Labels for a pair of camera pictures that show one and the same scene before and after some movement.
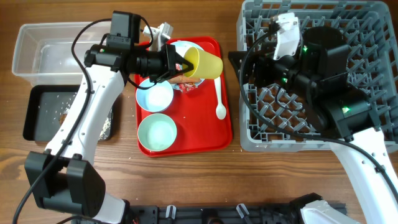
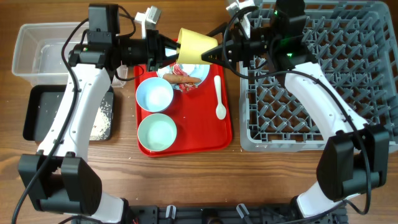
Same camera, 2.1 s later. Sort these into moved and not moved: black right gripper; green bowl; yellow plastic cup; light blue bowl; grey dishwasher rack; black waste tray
Moved: yellow plastic cup; black right gripper
Not moved: grey dishwasher rack; green bowl; light blue bowl; black waste tray
